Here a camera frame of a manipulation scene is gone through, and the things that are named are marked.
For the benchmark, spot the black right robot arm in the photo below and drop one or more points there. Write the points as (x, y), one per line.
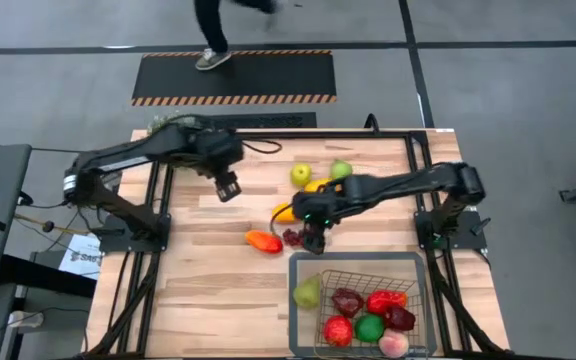
(403, 185)

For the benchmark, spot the bright red pepper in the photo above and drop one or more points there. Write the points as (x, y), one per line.
(383, 301)

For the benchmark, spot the person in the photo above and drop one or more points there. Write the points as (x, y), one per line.
(213, 30)

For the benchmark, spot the yellow mango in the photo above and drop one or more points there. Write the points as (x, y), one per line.
(315, 186)

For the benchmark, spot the orange red pepper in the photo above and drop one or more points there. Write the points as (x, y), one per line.
(264, 241)

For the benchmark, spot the yellow-green apple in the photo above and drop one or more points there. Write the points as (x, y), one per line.
(300, 175)

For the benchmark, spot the pink peach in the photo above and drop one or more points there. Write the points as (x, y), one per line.
(393, 344)

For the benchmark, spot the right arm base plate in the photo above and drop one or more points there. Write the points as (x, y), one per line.
(468, 235)

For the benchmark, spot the red grape bunch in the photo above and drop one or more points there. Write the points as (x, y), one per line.
(293, 237)

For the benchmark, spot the black perforated strip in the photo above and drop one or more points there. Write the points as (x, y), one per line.
(278, 120)

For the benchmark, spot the orange mango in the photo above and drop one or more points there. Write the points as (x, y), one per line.
(283, 214)

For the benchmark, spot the red apple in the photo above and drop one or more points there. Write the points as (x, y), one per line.
(338, 331)

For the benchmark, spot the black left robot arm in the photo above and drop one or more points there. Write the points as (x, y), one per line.
(133, 150)

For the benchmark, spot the small green potted plant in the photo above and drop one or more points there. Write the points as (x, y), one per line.
(165, 120)

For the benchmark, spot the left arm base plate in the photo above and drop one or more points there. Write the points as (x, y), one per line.
(118, 240)

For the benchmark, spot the white printed paper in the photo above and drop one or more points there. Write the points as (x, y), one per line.
(80, 257)

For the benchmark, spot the black hazard-striped floor mat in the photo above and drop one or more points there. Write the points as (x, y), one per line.
(268, 75)

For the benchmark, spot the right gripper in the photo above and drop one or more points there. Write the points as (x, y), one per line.
(318, 205)

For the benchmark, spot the round green fruit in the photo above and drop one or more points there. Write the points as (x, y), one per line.
(369, 328)

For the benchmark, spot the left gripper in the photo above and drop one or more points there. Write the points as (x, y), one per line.
(218, 147)

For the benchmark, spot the green pear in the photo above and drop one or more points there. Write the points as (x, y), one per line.
(340, 170)
(307, 295)

